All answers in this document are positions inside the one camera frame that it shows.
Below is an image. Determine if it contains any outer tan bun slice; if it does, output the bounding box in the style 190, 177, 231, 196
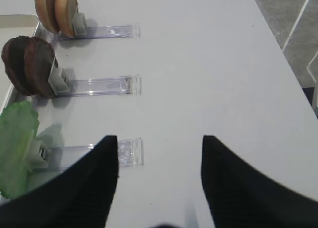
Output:
55, 0, 78, 38

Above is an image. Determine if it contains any clear lettuce rack rail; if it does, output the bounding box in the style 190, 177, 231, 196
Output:
33, 138, 144, 173

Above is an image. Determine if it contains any green lettuce leaf right rack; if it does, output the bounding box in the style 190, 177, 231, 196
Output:
0, 101, 39, 199

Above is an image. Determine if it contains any outer brown meat patty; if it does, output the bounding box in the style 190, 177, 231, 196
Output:
24, 37, 58, 98

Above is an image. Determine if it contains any clear patty rack rail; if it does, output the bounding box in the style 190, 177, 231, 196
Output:
48, 68, 141, 97

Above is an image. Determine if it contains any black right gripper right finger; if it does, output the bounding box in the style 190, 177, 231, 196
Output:
201, 136, 318, 228

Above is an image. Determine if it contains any brown meat patty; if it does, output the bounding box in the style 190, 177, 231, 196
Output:
24, 37, 58, 98
1, 36, 35, 96

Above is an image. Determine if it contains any inner brown meat patty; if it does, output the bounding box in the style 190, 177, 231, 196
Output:
1, 36, 35, 96

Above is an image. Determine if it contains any clear bun rack rail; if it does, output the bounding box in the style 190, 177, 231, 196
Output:
54, 12, 141, 41

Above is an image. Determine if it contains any tan bun slice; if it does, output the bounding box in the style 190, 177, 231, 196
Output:
55, 0, 78, 38
34, 0, 60, 33

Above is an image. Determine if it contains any inner tan bun slice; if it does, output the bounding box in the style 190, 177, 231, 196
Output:
34, 0, 60, 33

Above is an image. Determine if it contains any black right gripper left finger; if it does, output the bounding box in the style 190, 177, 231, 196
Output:
0, 136, 119, 228

